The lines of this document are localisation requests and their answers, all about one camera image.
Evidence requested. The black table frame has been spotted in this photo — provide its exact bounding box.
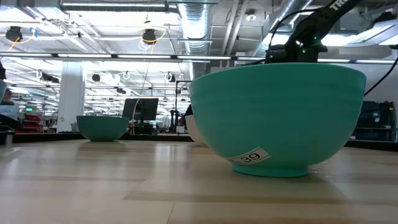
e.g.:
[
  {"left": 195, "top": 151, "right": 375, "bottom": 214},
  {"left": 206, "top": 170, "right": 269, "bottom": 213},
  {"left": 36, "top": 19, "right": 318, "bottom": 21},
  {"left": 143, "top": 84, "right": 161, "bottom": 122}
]
[{"left": 0, "top": 132, "right": 398, "bottom": 152}]

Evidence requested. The black equipment cabinet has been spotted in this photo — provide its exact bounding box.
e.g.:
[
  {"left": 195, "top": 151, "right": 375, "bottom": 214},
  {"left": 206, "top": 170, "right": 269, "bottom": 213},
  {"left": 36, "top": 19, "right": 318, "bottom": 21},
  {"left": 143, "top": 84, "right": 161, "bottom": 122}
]
[{"left": 352, "top": 100, "right": 397, "bottom": 142}]

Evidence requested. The person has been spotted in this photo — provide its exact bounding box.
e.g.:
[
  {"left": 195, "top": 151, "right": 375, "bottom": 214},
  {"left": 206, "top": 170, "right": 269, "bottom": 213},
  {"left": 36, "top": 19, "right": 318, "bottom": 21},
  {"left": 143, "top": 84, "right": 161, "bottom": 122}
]
[{"left": 0, "top": 88, "right": 21, "bottom": 129}]

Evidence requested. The silver ribbed ventilation duct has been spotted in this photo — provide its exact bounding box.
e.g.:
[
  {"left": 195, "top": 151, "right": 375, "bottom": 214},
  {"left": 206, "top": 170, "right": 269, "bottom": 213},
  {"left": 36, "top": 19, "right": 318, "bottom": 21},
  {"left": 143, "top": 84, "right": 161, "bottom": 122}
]
[{"left": 177, "top": 0, "right": 216, "bottom": 80}]

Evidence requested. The white pillar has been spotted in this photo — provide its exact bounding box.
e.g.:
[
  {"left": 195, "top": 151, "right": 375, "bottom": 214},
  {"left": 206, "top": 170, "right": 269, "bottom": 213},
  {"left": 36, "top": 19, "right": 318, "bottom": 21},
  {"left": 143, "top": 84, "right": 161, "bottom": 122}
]
[{"left": 56, "top": 60, "right": 86, "bottom": 133}]

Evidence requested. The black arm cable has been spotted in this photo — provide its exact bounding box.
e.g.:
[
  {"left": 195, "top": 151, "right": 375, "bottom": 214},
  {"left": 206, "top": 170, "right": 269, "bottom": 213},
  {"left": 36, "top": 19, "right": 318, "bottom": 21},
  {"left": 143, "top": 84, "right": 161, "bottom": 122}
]
[{"left": 363, "top": 57, "right": 398, "bottom": 97}]

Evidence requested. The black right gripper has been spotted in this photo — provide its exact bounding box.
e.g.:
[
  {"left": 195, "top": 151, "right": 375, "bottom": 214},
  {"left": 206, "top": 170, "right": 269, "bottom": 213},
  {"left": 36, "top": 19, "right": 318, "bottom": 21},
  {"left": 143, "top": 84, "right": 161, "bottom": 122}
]
[{"left": 265, "top": 43, "right": 328, "bottom": 64}]

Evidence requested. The black computer monitor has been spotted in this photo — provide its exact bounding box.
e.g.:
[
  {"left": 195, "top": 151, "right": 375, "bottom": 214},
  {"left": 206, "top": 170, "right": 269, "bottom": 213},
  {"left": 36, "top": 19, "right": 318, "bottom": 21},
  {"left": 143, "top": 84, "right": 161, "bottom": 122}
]
[{"left": 121, "top": 97, "right": 160, "bottom": 134}]

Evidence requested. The teal bowl with 39 label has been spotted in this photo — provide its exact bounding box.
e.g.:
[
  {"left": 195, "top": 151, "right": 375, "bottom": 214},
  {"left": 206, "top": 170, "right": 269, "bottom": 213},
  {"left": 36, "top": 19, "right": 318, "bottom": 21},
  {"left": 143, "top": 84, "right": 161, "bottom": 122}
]
[{"left": 188, "top": 62, "right": 368, "bottom": 179}]

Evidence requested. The black ceiling camera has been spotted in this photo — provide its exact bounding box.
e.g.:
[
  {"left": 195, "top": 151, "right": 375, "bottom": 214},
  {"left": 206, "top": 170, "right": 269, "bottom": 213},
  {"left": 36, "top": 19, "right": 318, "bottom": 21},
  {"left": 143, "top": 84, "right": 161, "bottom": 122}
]
[
  {"left": 5, "top": 26, "right": 24, "bottom": 43},
  {"left": 142, "top": 28, "right": 157, "bottom": 45}
]

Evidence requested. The white bowl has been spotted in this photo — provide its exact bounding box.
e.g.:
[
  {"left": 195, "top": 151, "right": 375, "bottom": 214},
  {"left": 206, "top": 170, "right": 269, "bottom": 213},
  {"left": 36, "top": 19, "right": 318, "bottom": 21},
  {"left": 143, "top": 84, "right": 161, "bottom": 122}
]
[{"left": 185, "top": 114, "right": 208, "bottom": 147}]

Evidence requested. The long ceiling light bar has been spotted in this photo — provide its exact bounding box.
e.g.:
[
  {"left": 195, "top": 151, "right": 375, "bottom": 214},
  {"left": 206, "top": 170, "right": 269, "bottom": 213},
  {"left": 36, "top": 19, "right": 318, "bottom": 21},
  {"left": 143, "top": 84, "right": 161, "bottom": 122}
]
[{"left": 0, "top": 52, "right": 398, "bottom": 65}]

